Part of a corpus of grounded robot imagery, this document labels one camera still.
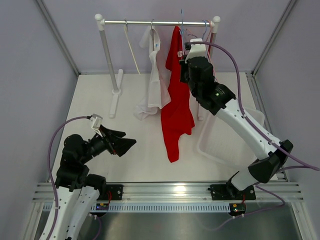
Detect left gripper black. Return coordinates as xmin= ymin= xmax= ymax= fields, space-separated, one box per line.
xmin=79 ymin=124 xmax=136 ymax=164

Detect red t shirt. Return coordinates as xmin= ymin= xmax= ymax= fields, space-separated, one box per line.
xmin=161 ymin=26 xmax=195 ymax=163

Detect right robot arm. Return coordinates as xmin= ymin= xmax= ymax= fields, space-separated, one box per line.
xmin=179 ymin=55 xmax=293 ymax=199

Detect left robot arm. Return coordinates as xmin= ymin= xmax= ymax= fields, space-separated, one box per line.
xmin=40 ymin=125 xmax=137 ymax=240

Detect white t shirt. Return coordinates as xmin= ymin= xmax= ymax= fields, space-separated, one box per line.
xmin=133 ymin=26 xmax=171 ymax=121

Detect silver hanger under white shirt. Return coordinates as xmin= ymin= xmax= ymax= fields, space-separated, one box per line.
xmin=150 ymin=20 xmax=155 ymax=51

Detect cream wooden hanger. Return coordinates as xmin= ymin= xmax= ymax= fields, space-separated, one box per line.
xmin=123 ymin=19 xmax=141 ymax=75

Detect clothes rack white silver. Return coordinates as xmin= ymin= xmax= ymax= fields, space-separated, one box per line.
xmin=94 ymin=13 xmax=222 ymax=121

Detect white plastic basket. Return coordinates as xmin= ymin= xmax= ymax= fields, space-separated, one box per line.
xmin=196 ymin=114 xmax=257 ymax=169

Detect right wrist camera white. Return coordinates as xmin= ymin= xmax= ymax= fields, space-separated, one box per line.
xmin=184 ymin=38 xmax=207 ymax=62

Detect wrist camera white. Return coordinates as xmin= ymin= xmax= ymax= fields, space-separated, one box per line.
xmin=89 ymin=114 xmax=103 ymax=135
xmin=184 ymin=38 xmax=207 ymax=62

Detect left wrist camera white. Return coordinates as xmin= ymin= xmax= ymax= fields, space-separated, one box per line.
xmin=89 ymin=114 xmax=103 ymax=135

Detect pink wire hanger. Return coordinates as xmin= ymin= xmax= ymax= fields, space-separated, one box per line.
xmin=186 ymin=20 xmax=218 ymax=76

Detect white slotted cable duct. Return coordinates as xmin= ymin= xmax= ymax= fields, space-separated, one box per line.
xmin=42 ymin=202 xmax=231 ymax=214

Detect aluminium rail frame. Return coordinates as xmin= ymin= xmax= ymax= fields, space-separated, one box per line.
xmin=32 ymin=181 xmax=305 ymax=203

